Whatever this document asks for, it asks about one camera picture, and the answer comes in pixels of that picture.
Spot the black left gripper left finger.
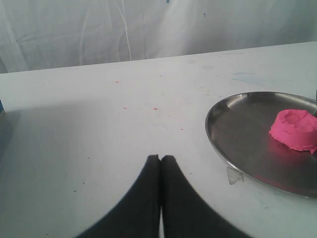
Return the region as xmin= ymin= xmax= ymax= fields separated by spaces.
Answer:
xmin=79 ymin=155 xmax=160 ymax=238

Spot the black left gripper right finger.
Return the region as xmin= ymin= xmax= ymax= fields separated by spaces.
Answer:
xmin=160 ymin=155 xmax=249 ymax=238

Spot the pink clay lump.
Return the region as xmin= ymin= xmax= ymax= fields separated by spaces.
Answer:
xmin=269 ymin=109 xmax=317 ymax=154

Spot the round steel plate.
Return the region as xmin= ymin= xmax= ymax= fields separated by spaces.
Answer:
xmin=205 ymin=92 xmax=317 ymax=198

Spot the blue object at edge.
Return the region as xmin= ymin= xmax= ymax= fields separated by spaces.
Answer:
xmin=0 ymin=101 xmax=5 ymax=115

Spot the white backdrop curtain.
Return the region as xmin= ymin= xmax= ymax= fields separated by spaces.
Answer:
xmin=0 ymin=0 xmax=317 ymax=73

